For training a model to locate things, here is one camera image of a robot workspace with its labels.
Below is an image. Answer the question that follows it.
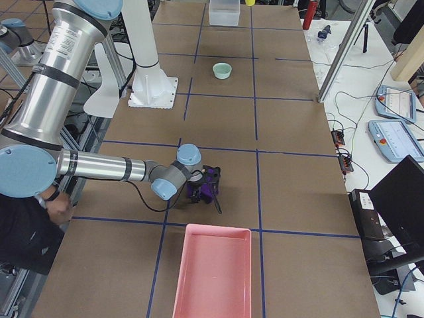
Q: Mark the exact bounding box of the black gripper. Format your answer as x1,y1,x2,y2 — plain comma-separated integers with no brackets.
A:
188,164,223,215

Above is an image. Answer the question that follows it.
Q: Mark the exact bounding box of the upper teach pendant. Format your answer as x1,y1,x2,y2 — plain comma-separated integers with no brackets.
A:
375,85,417,123

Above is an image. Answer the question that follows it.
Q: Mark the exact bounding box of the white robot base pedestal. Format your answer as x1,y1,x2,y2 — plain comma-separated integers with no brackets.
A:
121,0,178,109

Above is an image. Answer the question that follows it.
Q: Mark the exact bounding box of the pink plastic tray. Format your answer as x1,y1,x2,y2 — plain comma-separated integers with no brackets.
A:
173,224,252,318

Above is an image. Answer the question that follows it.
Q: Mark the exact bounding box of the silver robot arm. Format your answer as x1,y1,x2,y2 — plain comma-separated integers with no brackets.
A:
1,18,42,66
1,1,221,203

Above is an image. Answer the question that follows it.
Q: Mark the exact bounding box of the red bottle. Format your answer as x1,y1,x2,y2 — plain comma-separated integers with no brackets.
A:
302,0,318,30

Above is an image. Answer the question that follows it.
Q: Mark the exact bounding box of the aluminium frame post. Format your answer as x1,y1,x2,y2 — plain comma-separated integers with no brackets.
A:
317,0,375,103

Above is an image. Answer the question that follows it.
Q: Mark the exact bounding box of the black computer monitor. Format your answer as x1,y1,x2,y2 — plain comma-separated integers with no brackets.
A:
369,155,423,252

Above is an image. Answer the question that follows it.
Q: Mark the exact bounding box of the teach pendant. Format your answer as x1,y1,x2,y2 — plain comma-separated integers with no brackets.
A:
368,119,423,163
375,85,417,123

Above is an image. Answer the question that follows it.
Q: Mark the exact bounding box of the black desktop box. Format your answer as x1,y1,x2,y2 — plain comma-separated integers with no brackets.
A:
348,189,384,241

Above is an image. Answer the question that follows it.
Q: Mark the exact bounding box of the lower teach pendant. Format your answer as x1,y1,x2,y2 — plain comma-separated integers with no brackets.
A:
368,119,423,163

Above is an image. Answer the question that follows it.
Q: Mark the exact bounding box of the person's hand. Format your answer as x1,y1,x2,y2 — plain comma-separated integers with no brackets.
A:
41,188,73,225

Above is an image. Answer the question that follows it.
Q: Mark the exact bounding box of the pale green bowl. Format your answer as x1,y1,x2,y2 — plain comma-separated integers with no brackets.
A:
212,62,233,80

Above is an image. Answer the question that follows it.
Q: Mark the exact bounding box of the translucent white plastic box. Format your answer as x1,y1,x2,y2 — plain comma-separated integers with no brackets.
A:
208,0,240,27

